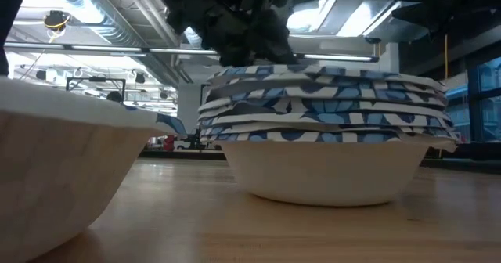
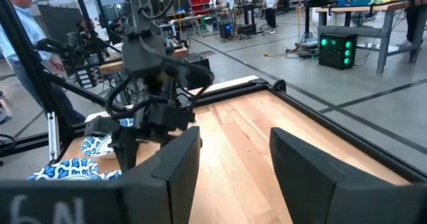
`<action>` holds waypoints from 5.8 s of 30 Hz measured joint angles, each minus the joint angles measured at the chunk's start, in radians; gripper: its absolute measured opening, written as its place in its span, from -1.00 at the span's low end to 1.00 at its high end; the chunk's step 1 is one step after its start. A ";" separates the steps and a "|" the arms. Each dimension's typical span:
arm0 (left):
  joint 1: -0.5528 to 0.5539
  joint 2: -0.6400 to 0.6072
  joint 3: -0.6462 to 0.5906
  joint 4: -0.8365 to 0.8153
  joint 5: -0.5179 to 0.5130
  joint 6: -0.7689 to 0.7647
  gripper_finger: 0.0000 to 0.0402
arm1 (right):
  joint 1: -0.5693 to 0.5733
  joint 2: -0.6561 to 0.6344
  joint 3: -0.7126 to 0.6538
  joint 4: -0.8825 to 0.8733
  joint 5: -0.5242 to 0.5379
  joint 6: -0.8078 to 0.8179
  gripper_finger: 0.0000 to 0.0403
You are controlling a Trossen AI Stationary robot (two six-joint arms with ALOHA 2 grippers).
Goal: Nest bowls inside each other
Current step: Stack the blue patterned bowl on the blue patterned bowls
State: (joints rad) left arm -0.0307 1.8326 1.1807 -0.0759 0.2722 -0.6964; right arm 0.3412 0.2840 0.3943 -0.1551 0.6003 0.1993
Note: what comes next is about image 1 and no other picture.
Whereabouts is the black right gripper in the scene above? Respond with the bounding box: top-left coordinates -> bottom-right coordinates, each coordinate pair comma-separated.
158,0 -> 299,67

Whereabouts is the blue patterned paper bowl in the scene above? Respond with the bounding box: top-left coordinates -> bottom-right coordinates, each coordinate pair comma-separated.
199,121 -> 458,137
199,129 -> 458,208
205,74 -> 449,99
198,110 -> 455,128
213,63 -> 447,90
0,77 -> 188,263
203,85 -> 447,107
197,96 -> 451,117

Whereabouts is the short ceiling light tube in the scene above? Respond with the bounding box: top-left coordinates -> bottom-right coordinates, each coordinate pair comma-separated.
301,52 -> 380,63

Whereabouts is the long ceiling light tube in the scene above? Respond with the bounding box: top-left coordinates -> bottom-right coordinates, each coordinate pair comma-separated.
3,41 -> 220,57

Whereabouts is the silver rectangular ceiling duct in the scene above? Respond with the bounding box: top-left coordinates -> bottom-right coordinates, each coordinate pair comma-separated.
287,0 -> 398,37

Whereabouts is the silver spiral ceiling duct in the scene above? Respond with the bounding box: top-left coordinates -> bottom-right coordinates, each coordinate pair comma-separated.
34,0 -> 185,88

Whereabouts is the yellow hanging cord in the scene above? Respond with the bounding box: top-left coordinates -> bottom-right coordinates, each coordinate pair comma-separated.
443,34 -> 449,81

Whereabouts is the black yellow cord reel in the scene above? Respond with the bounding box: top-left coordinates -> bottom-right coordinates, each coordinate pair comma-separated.
42,10 -> 72,33

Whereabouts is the black window frame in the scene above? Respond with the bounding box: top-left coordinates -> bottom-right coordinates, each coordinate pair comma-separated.
463,53 -> 501,145

